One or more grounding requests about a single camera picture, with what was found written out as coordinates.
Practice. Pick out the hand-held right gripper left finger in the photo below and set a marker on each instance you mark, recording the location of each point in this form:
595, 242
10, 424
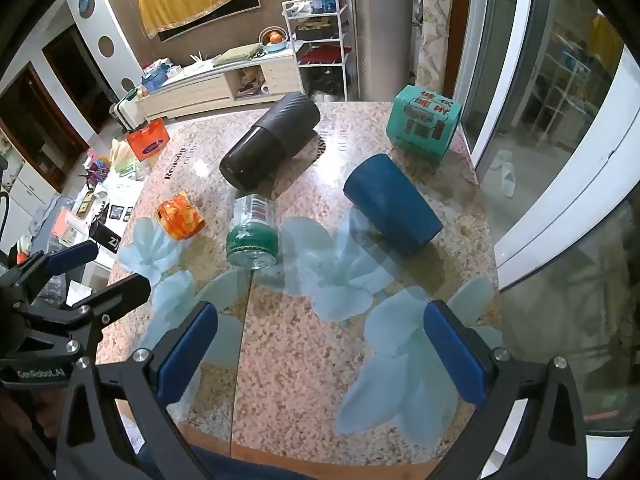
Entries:
186, 357

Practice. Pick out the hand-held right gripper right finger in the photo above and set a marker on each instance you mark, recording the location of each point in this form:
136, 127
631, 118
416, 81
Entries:
456, 355

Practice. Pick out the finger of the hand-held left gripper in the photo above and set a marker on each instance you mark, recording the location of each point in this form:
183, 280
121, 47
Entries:
75, 255
122, 291

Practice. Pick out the blue cup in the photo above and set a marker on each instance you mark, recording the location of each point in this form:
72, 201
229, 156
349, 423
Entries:
390, 205

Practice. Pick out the black ribbed cup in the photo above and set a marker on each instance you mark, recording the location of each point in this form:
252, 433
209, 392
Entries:
270, 140

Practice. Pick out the black box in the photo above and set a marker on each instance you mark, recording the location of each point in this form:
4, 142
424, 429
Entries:
106, 237

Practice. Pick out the cluttered low table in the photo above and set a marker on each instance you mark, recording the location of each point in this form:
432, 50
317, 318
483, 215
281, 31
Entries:
115, 195

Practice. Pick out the orange patterned container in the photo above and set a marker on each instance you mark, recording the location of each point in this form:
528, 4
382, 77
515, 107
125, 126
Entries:
181, 216

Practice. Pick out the glass jar with green label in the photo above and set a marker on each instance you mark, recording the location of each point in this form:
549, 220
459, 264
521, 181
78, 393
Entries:
252, 246

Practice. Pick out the dark wooden door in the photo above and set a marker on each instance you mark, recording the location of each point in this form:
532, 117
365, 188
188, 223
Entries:
30, 130

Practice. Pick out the red bag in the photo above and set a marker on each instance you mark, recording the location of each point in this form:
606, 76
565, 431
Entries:
147, 140

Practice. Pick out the white suitcase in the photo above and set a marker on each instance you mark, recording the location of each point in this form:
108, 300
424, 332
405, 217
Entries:
127, 112

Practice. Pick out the white slippers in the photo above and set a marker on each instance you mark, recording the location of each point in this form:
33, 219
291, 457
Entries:
505, 172

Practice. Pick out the blue basket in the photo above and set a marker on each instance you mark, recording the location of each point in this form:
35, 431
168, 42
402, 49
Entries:
155, 80

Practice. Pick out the light wooden cabinet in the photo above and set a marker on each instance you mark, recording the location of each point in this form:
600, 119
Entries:
200, 91

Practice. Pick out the teal tissue pack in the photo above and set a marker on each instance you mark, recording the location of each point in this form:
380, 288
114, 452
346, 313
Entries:
422, 120

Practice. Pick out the green cushion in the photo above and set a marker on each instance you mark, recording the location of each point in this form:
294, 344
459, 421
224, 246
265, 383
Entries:
237, 55

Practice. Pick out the fruit bowl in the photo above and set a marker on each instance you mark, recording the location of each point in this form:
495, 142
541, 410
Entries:
274, 40

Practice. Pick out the white metal shelf rack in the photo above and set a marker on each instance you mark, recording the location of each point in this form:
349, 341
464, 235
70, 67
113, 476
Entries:
320, 60

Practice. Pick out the patterned curtain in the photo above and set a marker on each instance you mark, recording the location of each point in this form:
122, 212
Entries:
442, 35

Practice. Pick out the grey standing air conditioner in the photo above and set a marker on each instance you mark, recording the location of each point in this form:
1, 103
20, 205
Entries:
382, 30

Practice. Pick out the white sliding door frame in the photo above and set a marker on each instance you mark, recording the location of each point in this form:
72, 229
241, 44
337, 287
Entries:
555, 160

